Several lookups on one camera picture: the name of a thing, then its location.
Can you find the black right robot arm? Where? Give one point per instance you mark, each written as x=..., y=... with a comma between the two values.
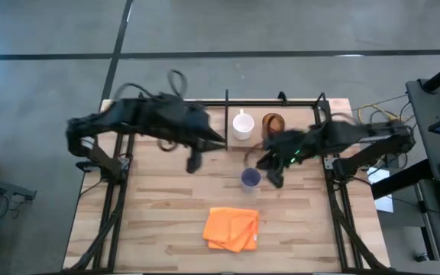
x=361, y=134

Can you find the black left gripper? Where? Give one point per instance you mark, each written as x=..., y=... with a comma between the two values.
x=182, y=122

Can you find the dark grey desk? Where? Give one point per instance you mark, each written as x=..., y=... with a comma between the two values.
x=426, y=114

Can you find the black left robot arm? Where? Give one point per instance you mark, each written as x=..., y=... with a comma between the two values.
x=101, y=118

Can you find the white paper sheet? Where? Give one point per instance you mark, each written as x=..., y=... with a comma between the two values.
x=384, y=198

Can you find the orange folded cloth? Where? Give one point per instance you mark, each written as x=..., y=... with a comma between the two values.
x=231, y=229

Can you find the amber translucent cup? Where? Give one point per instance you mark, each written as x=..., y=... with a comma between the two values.
x=273, y=124

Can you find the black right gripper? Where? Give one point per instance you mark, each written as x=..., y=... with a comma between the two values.
x=292, y=147

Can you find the black aluminium table frame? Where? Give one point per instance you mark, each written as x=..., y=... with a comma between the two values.
x=109, y=214

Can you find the purple translucent cup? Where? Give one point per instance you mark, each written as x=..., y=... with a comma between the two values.
x=250, y=178

